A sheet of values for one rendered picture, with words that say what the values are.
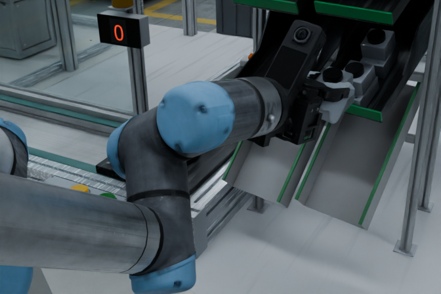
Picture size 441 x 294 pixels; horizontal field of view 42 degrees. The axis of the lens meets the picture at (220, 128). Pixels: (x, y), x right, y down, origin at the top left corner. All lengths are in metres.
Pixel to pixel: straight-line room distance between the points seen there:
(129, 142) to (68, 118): 0.93
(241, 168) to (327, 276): 0.26
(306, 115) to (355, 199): 0.33
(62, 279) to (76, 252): 0.64
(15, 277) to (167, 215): 0.22
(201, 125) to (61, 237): 0.18
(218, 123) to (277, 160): 0.53
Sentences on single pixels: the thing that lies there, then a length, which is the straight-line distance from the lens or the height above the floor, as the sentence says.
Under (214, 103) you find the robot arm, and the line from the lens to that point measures 0.61.
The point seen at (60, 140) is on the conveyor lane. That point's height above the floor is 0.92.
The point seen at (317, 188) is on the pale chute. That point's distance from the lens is 1.10.
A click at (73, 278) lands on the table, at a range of 1.18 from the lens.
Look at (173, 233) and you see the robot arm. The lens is 0.65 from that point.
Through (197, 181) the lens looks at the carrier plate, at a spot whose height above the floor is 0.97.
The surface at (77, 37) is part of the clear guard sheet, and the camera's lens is 1.57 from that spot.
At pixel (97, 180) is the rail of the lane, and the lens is 1.27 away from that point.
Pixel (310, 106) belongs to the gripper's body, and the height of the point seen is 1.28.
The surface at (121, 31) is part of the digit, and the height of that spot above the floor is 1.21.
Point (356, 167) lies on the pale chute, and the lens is 1.09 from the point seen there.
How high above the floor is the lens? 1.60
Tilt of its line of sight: 26 degrees down
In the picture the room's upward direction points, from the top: 1 degrees counter-clockwise
